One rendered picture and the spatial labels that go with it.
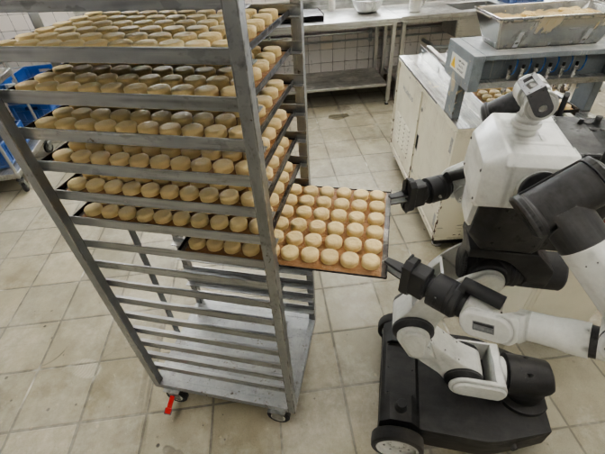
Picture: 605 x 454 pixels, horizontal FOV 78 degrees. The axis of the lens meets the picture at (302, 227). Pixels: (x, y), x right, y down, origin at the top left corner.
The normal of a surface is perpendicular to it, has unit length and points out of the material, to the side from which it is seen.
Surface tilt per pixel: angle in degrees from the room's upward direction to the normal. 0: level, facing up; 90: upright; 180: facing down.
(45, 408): 0
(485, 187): 85
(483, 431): 0
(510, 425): 0
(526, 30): 115
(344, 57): 90
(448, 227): 90
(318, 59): 90
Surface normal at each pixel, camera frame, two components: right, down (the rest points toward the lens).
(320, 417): -0.05, -0.77
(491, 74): 0.03, 0.64
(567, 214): -0.39, 0.07
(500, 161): -0.86, -0.17
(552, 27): 0.05, 0.90
